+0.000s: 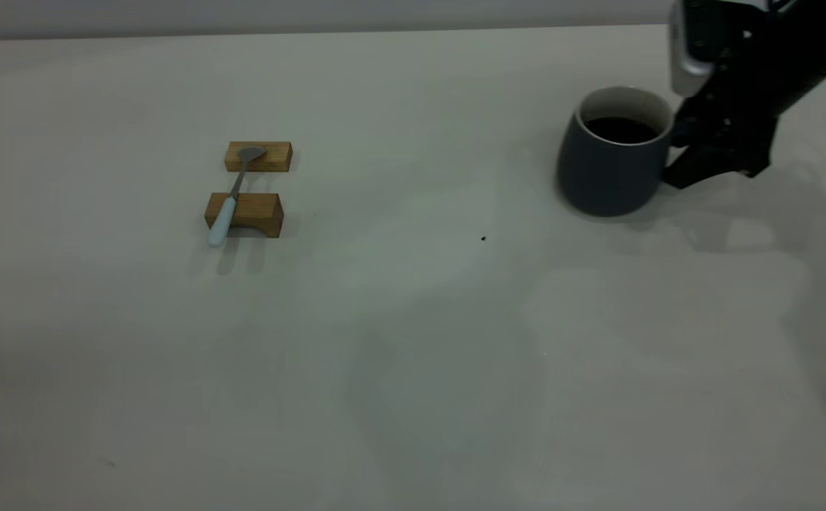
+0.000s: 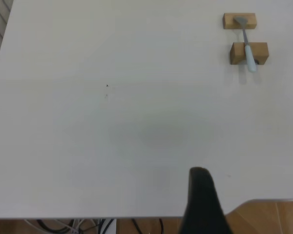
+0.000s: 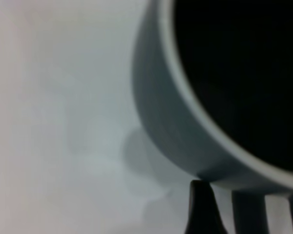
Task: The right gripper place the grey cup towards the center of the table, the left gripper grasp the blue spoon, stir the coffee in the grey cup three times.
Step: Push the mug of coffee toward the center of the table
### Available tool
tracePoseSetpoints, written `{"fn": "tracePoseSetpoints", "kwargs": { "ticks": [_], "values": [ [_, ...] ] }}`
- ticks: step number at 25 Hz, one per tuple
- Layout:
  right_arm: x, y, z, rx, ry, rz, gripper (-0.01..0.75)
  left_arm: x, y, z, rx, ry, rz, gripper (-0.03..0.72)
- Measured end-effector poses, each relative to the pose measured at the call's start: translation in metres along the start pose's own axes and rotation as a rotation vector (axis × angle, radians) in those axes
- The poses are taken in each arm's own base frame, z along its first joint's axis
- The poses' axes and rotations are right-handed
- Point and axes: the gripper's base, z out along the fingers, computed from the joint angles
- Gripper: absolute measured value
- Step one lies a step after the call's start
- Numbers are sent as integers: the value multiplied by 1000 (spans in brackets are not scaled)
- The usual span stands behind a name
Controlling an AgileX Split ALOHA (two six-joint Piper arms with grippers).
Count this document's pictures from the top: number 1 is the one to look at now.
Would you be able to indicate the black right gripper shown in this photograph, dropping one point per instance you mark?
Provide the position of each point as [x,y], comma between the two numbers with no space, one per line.
[743,121]

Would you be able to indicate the dark grey mug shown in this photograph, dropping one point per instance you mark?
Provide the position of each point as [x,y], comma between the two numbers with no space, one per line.
[608,177]

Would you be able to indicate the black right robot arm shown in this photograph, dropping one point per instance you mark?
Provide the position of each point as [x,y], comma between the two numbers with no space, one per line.
[817,42]

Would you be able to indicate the flat solid wooden block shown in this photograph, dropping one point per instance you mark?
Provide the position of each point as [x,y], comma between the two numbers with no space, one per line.
[274,157]

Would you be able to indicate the arched wooden block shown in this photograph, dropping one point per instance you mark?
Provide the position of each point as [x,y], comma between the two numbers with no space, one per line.
[260,209]

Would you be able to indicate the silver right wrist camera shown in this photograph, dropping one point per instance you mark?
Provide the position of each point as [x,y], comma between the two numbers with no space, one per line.
[686,67]

